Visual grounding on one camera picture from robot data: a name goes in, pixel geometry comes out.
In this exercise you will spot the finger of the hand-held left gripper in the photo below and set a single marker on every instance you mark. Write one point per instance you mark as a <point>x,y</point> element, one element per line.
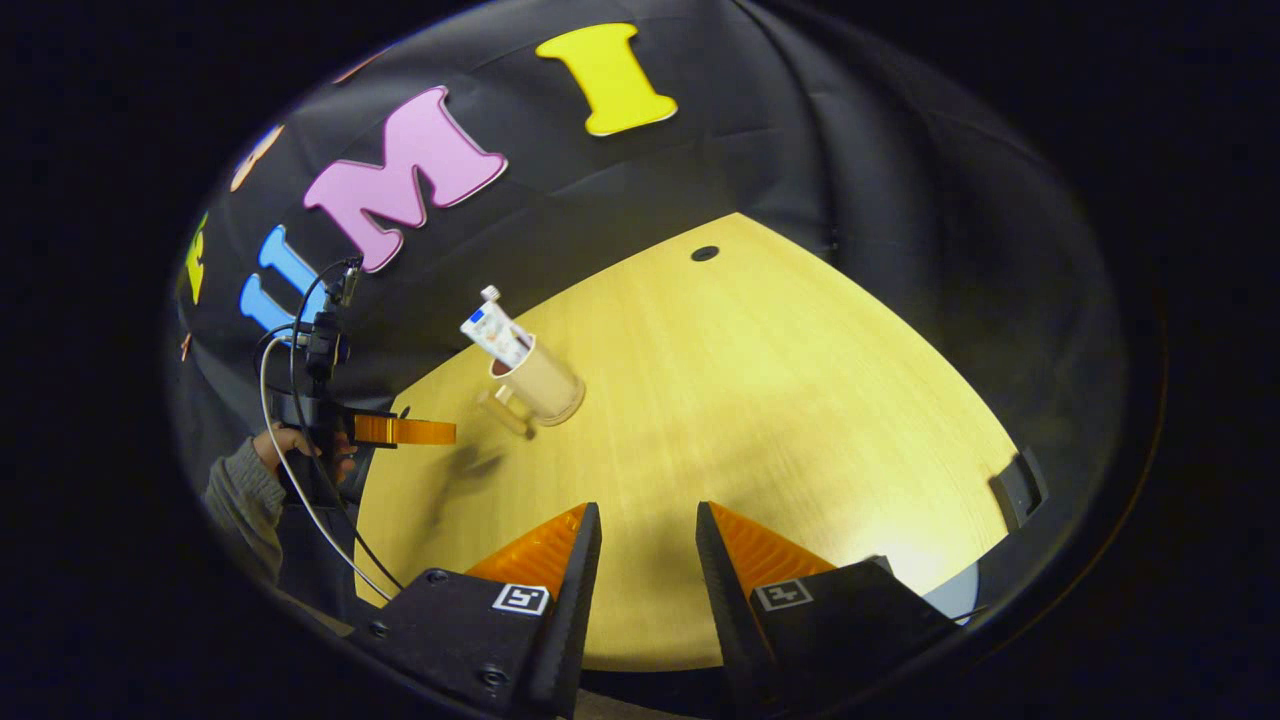
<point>410,431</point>

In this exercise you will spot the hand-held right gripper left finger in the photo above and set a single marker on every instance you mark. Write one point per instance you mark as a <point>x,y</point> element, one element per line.
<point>570,620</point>

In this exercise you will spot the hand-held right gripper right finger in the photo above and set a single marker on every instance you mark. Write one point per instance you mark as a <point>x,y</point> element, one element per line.
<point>730,610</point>

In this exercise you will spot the white toothpaste tube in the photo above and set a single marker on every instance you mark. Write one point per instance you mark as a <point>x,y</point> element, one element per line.
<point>495,335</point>

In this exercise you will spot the beige cup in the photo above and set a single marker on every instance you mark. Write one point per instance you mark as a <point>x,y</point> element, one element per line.
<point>550,385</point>

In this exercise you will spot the wooden desktop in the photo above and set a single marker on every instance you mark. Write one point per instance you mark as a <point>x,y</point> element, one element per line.
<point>750,420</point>

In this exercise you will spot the black desk edge clamp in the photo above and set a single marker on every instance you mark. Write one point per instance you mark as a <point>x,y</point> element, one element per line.
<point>1020,490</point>

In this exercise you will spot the black backdrop cloth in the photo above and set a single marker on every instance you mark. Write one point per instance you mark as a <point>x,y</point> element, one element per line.
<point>800,140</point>

